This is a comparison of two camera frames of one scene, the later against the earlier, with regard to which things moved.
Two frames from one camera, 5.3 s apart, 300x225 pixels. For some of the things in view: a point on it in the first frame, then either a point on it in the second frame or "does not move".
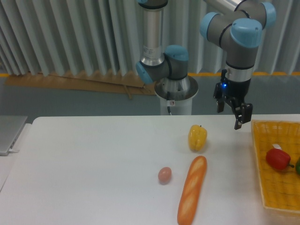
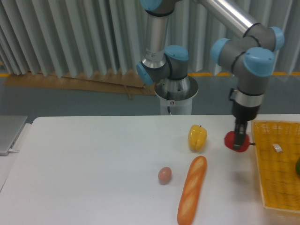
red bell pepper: [278, 159] -> [229, 140]
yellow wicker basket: [280, 189] does not move
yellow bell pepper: [197, 137] does not move
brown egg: [164, 175] does not move
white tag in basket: [277, 146] does not move
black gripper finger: [243, 112] -> [240, 134]
